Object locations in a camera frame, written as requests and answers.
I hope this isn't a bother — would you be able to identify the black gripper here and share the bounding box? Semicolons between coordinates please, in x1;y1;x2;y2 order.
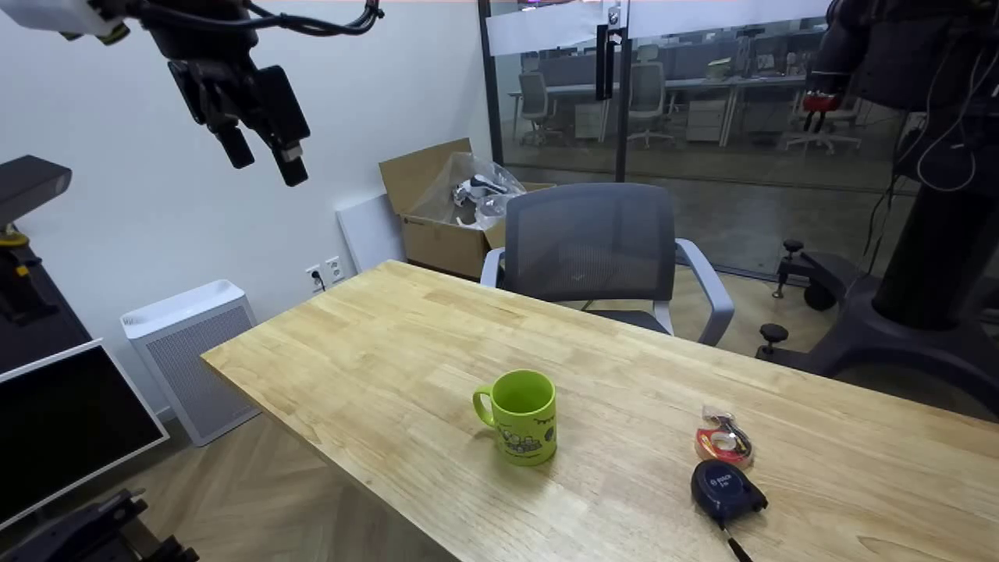
143;0;309;188

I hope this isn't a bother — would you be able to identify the green mug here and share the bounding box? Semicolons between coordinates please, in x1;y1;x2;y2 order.
472;372;557;464

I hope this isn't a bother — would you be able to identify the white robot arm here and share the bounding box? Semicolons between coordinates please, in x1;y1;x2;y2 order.
0;0;309;188

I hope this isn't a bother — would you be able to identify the cardboard box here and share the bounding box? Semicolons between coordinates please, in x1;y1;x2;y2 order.
382;140;502;279

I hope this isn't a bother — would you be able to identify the clear plastic wrap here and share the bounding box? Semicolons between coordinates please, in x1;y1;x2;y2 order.
439;152;528;232

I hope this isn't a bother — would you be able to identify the black monitor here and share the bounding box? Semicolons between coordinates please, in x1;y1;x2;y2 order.
0;342;167;528

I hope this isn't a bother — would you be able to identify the grey office chair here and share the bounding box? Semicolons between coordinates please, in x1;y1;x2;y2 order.
479;181;734;343

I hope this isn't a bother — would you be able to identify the red orange small packet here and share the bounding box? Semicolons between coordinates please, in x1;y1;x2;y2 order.
697;407;755;470

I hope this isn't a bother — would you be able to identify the white panel against wall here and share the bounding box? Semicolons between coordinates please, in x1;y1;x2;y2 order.
337;194;402;273

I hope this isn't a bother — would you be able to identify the wall power outlet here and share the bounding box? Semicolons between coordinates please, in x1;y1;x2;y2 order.
307;257;346;295

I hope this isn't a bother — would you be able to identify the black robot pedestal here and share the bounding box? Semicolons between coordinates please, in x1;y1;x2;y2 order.
759;0;999;409

